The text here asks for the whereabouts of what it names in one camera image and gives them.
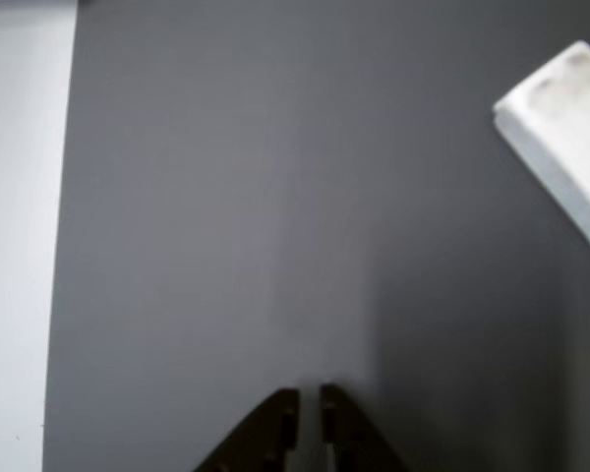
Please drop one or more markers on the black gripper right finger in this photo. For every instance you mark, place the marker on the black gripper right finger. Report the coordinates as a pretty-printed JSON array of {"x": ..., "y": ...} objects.
[{"x": 354, "y": 442}]

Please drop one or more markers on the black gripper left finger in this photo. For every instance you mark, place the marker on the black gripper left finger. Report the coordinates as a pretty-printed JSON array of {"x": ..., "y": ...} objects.
[{"x": 255, "y": 442}]

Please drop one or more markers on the white rectangular block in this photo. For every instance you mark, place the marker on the white rectangular block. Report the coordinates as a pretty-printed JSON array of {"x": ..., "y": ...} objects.
[{"x": 560, "y": 128}]

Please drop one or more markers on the grey table mat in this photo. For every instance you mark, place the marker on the grey table mat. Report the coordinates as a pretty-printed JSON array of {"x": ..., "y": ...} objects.
[{"x": 275, "y": 196}]

